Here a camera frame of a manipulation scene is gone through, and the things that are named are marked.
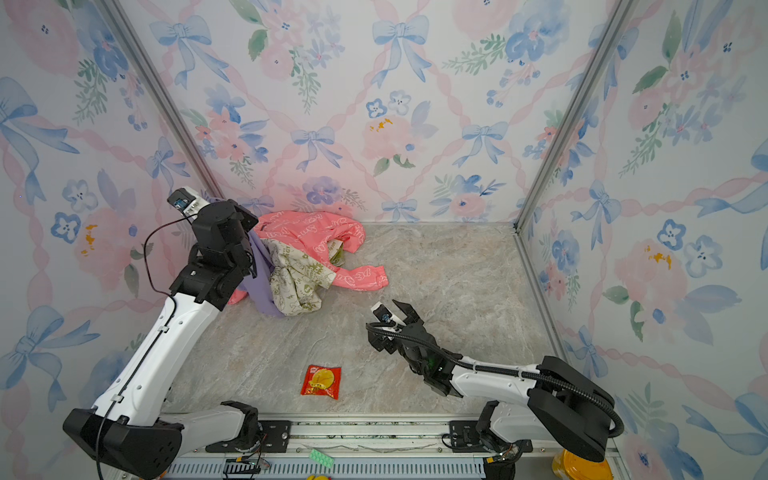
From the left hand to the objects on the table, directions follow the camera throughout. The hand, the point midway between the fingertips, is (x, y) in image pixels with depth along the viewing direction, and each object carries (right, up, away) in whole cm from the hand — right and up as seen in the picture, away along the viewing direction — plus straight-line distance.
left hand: (229, 199), depth 66 cm
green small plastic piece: (+19, -60, +4) cm, 63 cm away
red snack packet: (+16, -47, +16) cm, 52 cm away
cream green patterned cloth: (+9, -19, +20) cm, 29 cm away
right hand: (+33, -27, +15) cm, 46 cm away
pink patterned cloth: (+8, -5, +37) cm, 38 cm away
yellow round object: (+73, -56, -4) cm, 92 cm away
